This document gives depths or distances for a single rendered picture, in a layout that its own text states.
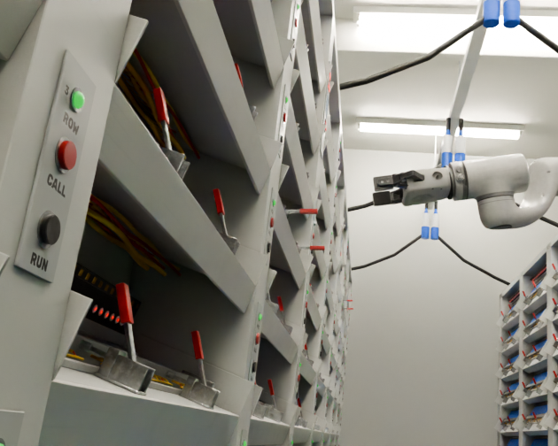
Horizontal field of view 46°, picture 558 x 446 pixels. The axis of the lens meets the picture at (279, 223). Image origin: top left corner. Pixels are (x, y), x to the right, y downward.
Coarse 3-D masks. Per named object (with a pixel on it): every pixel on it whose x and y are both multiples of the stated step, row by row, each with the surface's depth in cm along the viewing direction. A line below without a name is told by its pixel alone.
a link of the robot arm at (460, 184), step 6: (456, 162) 142; (450, 168) 142; (456, 168) 140; (462, 168) 140; (456, 174) 140; (462, 174) 139; (456, 180) 139; (462, 180) 139; (456, 186) 139; (462, 186) 139; (456, 192) 140; (462, 192) 140; (456, 198) 141; (462, 198) 141
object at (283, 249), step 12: (288, 168) 116; (276, 204) 117; (276, 216) 120; (276, 228) 123; (288, 228) 133; (276, 240) 144; (288, 240) 137; (276, 252) 156; (288, 252) 141; (300, 252) 173; (276, 264) 169; (288, 264) 146; (300, 264) 159; (300, 276) 165
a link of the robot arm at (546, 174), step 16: (544, 160) 146; (544, 176) 145; (528, 192) 147; (544, 192) 143; (480, 208) 140; (496, 208) 137; (512, 208) 138; (528, 208) 140; (544, 208) 141; (496, 224) 138; (512, 224) 139; (528, 224) 141
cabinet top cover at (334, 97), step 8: (320, 0) 189; (328, 0) 189; (320, 8) 192; (328, 8) 192; (336, 40) 212; (336, 48) 214; (336, 56) 217; (336, 64) 220; (336, 72) 225; (336, 80) 230; (336, 88) 236; (336, 96) 242; (336, 104) 247; (336, 112) 253; (336, 120) 260
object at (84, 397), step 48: (96, 288) 83; (96, 336) 84; (144, 336) 100; (192, 336) 82; (96, 384) 47; (144, 384) 55; (192, 384) 80; (240, 384) 96; (48, 432) 39; (96, 432) 46; (144, 432) 56; (192, 432) 72
